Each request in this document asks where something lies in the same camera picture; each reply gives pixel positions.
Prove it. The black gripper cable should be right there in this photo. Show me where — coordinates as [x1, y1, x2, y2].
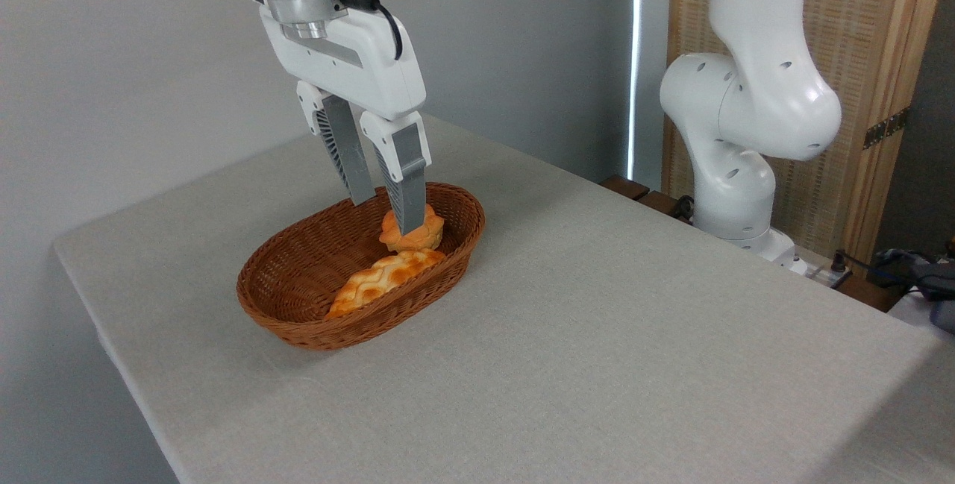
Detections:
[338, 0, 404, 61]

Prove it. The round knotted bread roll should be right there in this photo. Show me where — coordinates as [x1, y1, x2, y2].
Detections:
[379, 204, 445, 253]

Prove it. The wooden rattan screen panel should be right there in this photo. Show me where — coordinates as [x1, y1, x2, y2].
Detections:
[662, 0, 952, 268]

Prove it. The grey tablecloth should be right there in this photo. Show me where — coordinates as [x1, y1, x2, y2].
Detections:
[54, 111, 955, 484]

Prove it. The long braided bread loaf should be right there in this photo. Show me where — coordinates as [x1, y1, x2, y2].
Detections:
[325, 248, 447, 320]

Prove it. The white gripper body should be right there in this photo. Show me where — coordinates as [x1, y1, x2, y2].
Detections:
[257, 6, 428, 122]

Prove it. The metal door hinge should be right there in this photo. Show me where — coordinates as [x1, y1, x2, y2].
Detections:
[863, 107, 911, 151]

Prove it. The brown wicker oval basket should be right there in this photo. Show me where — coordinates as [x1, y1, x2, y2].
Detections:
[237, 183, 486, 351]

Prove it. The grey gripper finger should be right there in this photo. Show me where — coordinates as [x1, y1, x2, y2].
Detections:
[295, 79, 377, 207]
[360, 110, 433, 237]

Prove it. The dark fabric bag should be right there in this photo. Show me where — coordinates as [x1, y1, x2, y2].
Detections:
[873, 248, 955, 334]

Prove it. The black plug with cable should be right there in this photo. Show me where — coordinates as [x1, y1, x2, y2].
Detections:
[830, 249, 896, 289]

